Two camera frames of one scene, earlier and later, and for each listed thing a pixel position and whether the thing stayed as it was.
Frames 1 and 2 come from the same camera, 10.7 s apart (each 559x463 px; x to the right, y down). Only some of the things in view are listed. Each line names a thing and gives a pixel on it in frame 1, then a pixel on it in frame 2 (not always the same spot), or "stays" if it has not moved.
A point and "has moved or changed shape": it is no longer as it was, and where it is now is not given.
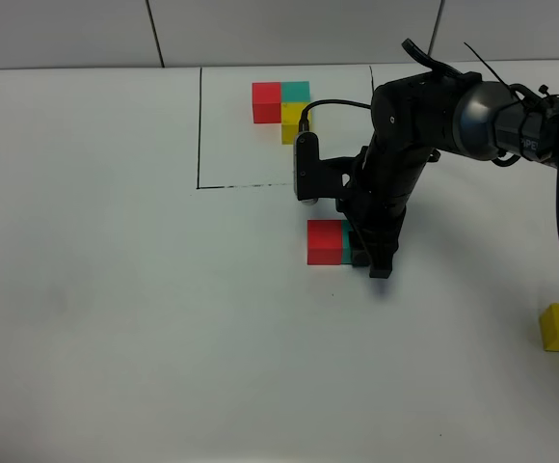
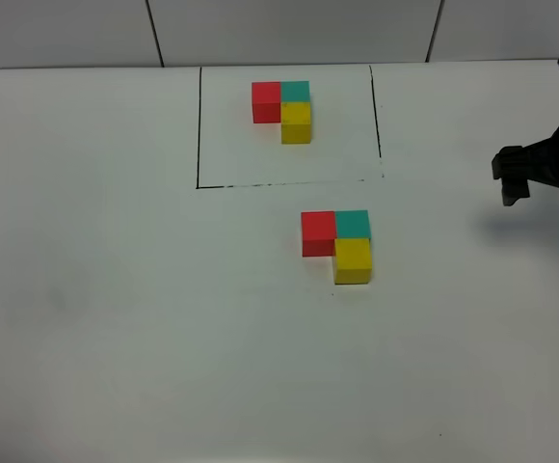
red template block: (266, 102) stays
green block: (346, 242) has moved or changed shape
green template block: (295, 91) stays
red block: (324, 242) has moved or changed shape
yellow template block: (290, 115) stays
